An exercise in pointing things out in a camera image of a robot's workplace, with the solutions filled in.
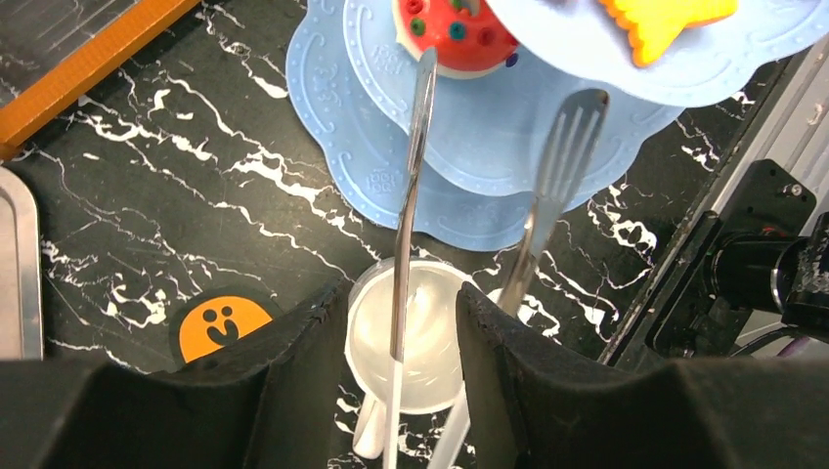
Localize blue three-tier cake stand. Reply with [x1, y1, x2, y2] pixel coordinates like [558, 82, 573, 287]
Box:
[285, 1, 828, 251]

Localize orange black round coaster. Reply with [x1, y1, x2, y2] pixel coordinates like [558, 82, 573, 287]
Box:
[168, 284, 284, 366]

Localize steel serving tray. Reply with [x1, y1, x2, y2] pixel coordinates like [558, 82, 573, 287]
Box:
[1, 167, 44, 361]

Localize red sprinkled donut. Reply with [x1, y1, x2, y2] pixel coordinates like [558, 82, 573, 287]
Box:
[392, 0, 519, 79]

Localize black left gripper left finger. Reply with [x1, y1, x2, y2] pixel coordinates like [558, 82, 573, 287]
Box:
[1, 280, 350, 468]

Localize orange yellow pastry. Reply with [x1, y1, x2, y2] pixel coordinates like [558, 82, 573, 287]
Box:
[599, 0, 739, 67]

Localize steel food tongs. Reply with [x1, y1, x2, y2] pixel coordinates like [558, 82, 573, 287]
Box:
[381, 46, 611, 469]

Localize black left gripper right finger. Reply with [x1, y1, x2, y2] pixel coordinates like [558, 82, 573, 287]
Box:
[456, 284, 828, 468]

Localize wooden two-tier shelf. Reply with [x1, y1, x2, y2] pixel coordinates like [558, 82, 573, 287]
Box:
[1, 1, 196, 160]

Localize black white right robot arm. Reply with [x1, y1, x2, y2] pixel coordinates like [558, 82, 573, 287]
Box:
[599, 159, 816, 371]

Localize white ceramic mug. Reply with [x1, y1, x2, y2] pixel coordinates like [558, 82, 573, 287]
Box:
[344, 259, 472, 468]

